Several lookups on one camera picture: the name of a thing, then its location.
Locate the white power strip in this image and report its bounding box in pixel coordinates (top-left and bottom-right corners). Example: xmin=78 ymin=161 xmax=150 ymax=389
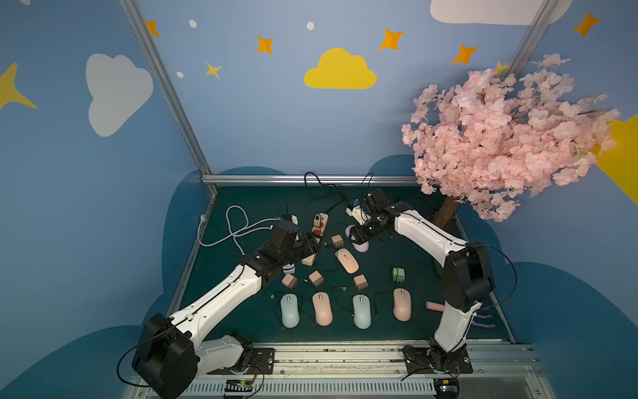
xmin=282 ymin=214 xmax=298 ymax=274

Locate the black USB charging cable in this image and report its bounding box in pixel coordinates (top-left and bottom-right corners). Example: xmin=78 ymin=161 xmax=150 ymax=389
xmin=331 ymin=285 xmax=354 ymax=316

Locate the pink USB charger plug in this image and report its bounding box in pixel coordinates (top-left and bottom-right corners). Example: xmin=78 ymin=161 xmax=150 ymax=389
xmin=353 ymin=274 xmax=369 ymax=291

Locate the beige wooden power strip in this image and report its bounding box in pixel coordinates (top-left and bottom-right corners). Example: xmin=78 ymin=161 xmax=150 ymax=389
xmin=302 ymin=213 xmax=328 ymax=266

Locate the white power cable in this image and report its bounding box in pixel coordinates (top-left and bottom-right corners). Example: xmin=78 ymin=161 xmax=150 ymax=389
xmin=198 ymin=205 xmax=287 ymax=255

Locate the green circuit board right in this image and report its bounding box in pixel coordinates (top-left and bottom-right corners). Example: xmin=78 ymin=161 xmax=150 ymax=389
xmin=434 ymin=379 xmax=460 ymax=399

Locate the peach wireless mouse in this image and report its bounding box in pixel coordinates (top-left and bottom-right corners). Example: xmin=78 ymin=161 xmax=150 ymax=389
xmin=335 ymin=248 xmax=360 ymax=274

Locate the aluminium back frame bar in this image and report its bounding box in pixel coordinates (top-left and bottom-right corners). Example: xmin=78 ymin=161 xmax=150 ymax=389
xmin=201 ymin=173 xmax=417 ymax=186

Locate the light blue wireless mouse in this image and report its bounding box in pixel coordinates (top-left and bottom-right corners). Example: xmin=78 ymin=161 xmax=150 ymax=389
xmin=352 ymin=294 xmax=372 ymax=330

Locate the pink purple garden rake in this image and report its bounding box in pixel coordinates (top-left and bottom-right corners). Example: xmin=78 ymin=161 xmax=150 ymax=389
xmin=424 ymin=301 xmax=497 ymax=330

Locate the pink USB charger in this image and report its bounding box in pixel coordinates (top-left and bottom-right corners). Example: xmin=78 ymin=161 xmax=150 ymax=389
xmin=282 ymin=274 xmax=298 ymax=289
xmin=308 ymin=271 xmax=325 ymax=287

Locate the black power cable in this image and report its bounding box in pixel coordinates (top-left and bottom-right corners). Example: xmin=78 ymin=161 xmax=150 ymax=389
xmin=302 ymin=171 xmax=380 ymax=213

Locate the black loose usb cable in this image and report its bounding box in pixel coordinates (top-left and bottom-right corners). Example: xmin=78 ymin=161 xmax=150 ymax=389
xmin=372 ymin=291 xmax=395 ymax=319
xmin=270 ymin=291 xmax=286 ymax=331

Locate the green circuit board left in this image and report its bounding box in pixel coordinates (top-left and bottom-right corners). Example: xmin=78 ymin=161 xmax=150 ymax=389
xmin=222 ymin=380 xmax=256 ymax=398

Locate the pink wireless mouse front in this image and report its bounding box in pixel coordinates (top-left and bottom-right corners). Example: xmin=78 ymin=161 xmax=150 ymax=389
xmin=312 ymin=292 xmax=333 ymax=327

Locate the light green wireless mouse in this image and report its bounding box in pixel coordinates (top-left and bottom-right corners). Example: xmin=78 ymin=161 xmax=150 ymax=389
xmin=280 ymin=294 xmax=300 ymax=329

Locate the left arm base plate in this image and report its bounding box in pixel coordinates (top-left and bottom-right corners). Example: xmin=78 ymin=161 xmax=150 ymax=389
xmin=237 ymin=347 xmax=276 ymax=375

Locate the aluminium front rail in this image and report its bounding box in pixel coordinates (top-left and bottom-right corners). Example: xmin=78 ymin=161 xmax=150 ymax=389
xmin=126 ymin=340 xmax=555 ymax=398

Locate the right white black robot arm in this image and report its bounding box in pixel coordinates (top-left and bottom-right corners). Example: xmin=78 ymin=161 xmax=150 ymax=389
xmin=347 ymin=189 xmax=495 ymax=355

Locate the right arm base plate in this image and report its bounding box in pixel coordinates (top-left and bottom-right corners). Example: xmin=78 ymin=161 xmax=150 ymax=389
xmin=401 ymin=345 xmax=474 ymax=376

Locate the green circuit board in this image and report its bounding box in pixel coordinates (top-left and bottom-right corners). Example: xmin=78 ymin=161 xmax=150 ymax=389
xmin=434 ymin=379 xmax=460 ymax=399
xmin=222 ymin=380 xmax=256 ymax=398

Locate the purple wireless mouse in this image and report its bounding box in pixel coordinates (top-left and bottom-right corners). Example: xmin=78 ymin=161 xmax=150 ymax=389
xmin=345 ymin=224 xmax=370 ymax=253

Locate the pink cherry blossom tree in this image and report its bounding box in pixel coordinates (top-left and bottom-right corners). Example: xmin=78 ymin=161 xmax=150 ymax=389
xmin=401 ymin=53 xmax=619 ymax=222

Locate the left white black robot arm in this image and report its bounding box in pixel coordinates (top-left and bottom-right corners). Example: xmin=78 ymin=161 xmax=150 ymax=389
xmin=131 ymin=231 xmax=321 ymax=398

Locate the green USB charger plug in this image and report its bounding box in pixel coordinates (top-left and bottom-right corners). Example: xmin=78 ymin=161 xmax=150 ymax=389
xmin=391 ymin=267 xmax=405 ymax=284

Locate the pink wireless mouse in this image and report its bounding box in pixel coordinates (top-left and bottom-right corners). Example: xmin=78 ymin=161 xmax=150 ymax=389
xmin=312 ymin=292 xmax=333 ymax=327
xmin=393 ymin=289 xmax=411 ymax=322

